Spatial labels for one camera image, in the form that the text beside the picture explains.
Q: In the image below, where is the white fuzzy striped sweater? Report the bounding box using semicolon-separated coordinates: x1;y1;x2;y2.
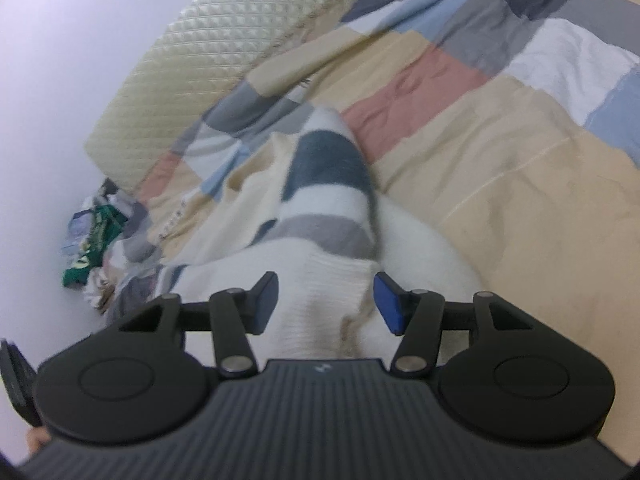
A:
153;108;480;362

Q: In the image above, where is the green and white clothes pile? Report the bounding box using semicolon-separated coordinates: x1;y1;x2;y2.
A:
61;179;134;312

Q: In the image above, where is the patchwork colour-block bed quilt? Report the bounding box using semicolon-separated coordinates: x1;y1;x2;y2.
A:
107;0;639;461

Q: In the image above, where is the cream quilted headboard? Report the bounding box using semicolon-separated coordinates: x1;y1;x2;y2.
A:
85;0;355;192

